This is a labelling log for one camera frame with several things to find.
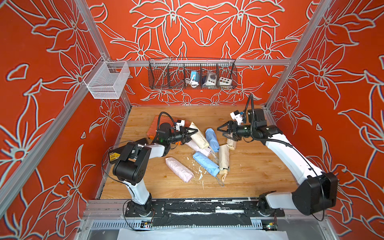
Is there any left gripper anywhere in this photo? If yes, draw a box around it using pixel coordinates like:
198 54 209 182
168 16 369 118
166 128 198 146

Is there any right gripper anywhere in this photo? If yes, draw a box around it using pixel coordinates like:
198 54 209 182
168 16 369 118
217 121 256 142

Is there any beige umbrella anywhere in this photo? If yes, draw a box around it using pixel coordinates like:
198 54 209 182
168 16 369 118
190 122 210 149
219 144 230 176
227 139 237 150

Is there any beige umbrella back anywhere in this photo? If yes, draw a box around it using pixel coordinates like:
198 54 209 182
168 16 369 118
227 139 237 150

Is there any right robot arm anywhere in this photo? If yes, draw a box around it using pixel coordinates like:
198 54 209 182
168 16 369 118
217 96 339 217

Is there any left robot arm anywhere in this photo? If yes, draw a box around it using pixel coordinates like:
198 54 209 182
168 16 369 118
108 112 199 217

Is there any blue umbrella back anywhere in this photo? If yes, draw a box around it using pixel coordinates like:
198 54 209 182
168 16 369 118
205 128 220 153

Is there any blue umbrella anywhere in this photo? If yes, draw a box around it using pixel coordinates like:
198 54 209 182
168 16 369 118
193 152 220 177
205 128 220 153

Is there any pink umbrella near case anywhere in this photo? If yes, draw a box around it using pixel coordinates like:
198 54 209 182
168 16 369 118
186 140 211 157

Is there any orange plastic tool case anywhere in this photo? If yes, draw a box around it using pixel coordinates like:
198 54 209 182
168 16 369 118
147 115 191 140

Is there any blue umbrella front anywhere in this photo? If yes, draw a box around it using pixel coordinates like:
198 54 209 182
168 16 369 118
193 152 220 177

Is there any pink umbrella near front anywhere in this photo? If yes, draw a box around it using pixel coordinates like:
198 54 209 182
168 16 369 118
166 157 194 183

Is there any white box with dots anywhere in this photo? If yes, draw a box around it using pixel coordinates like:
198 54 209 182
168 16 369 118
219 77 232 87

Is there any blue white device in basket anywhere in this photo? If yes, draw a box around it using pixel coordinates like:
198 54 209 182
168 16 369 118
185 71 200 88

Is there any black box yellow label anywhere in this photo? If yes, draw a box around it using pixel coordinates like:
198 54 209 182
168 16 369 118
108 138 148 165

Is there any white round-dial device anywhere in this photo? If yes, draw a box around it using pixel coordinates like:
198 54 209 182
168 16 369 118
203 72 217 87

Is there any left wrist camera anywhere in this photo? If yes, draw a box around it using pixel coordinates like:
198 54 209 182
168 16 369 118
175 120 185 131

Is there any black wire wall basket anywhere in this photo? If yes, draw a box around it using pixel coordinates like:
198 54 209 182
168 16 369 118
148 57 238 90

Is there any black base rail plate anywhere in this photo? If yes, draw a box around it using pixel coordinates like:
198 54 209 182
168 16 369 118
124 197 286 218

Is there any white mesh wall basket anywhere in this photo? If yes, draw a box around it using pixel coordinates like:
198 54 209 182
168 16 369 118
84 62 131 100

